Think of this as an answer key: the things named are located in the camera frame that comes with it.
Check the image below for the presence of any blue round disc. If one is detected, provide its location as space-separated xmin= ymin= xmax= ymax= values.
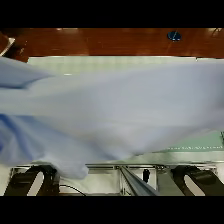
xmin=167 ymin=30 xmax=183 ymax=43

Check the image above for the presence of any light blue shirt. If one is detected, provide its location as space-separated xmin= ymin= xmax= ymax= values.
xmin=0 ymin=56 xmax=224 ymax=181

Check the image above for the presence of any silver frame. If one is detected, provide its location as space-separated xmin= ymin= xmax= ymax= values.
xmin=0 ymin=161 xmax=224 ymax=197

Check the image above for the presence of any black cable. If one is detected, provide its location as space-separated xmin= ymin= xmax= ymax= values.
xmin=59 ymin=183 xmax=88 ymax=197

